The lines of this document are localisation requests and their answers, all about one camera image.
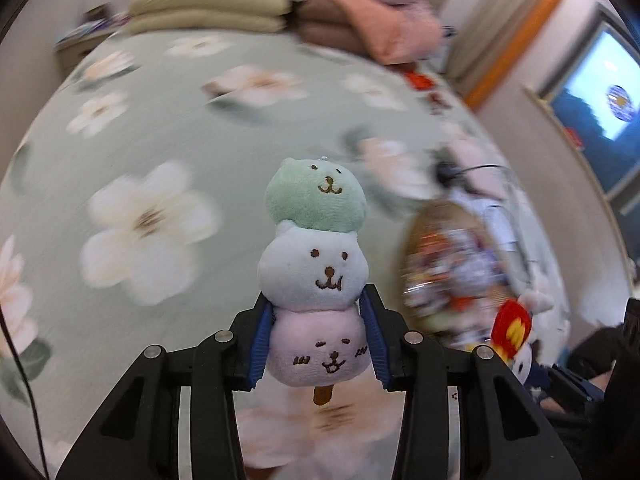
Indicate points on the pile of trash in tray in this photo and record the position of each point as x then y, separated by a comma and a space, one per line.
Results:
455, 274

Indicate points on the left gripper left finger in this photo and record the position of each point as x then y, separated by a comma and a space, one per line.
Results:
230, 360

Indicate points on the beige orange curtain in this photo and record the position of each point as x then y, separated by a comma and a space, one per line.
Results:
491, 41

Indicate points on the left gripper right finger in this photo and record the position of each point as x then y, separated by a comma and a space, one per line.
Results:
424, 371

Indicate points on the floral green quilted bedspread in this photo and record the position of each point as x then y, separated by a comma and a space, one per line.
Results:
134, 209

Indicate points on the pink folded blanket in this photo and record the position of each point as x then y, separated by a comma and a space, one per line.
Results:
390, 32

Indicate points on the window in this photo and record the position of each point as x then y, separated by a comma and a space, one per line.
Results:
594, 95

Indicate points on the white Hello Kitty plush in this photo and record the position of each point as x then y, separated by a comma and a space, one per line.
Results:
507, 329

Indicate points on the three-ball bear dango plush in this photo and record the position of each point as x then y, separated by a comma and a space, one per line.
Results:
313, 273

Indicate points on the bedside table with books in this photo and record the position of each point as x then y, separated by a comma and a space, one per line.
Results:
97, 25

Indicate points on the red orange cloth item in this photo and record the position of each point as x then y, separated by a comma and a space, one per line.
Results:
419, 81

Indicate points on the black power adapter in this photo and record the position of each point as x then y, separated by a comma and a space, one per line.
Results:
447, 174

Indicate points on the stacked cream yellow pillows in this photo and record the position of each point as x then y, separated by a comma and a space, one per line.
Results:
246, 15

